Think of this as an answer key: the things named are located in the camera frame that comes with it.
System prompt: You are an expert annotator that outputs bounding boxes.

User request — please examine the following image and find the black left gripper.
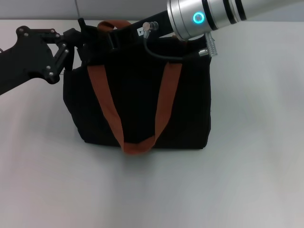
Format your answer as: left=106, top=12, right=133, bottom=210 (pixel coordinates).
left=0, top=25, right=83, bottom=95

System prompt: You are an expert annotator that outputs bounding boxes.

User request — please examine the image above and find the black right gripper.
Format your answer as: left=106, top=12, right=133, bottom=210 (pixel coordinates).
left=107, top=10, right=178, bottom=51

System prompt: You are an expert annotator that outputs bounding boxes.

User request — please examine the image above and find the black bag with brown handles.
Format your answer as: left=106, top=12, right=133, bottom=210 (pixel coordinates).
left=63, top=18, right=212, bottom=156

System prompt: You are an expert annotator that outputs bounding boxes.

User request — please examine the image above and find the gripper cable with silver connector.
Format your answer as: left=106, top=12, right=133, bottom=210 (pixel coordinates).
left=141, top=20, right=219, bottom=60

